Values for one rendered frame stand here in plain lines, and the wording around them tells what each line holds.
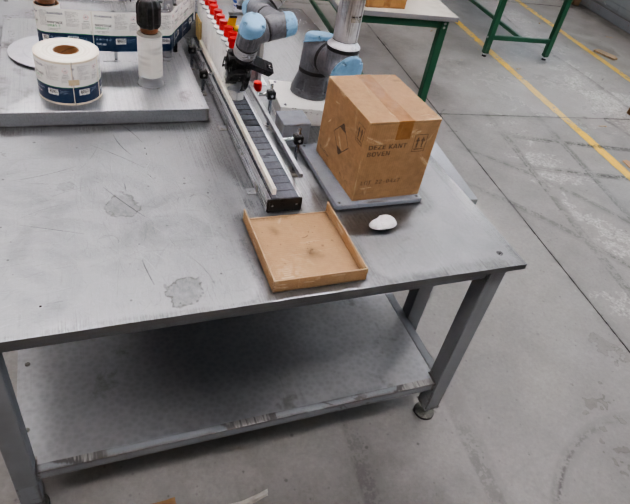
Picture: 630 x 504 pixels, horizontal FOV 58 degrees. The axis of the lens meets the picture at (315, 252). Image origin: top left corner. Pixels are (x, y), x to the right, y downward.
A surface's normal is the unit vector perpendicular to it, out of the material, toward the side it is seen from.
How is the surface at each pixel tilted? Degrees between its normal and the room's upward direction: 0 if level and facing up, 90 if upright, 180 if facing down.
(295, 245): 0
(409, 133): 90
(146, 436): 0
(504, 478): 0
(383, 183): 90
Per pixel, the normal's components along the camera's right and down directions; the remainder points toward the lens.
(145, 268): 0.15, -0.75
